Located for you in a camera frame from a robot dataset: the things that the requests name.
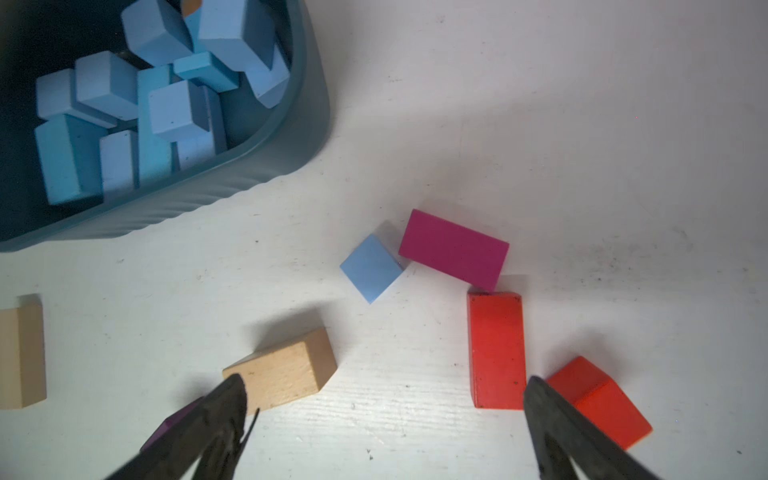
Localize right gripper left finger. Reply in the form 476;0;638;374
110;374;256;480

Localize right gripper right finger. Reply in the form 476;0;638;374
523;376;656;480

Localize small blue cube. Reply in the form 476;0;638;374
340;234;403;304

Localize light blue block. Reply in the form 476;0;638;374
35;68;118;129

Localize purple cube block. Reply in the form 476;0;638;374
139;397;203;452

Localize small red cube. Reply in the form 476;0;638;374
546;356;653;450

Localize tan wooden block centre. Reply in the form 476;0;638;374
222;328;337;415

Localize red upright block right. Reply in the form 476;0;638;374
467;292;528;410

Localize tan upright wooden block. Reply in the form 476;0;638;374
1;301;47;410

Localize magenta block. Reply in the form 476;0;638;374
399;209;509;292

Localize dark teal plastic bin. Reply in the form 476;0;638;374
1;1;331;252

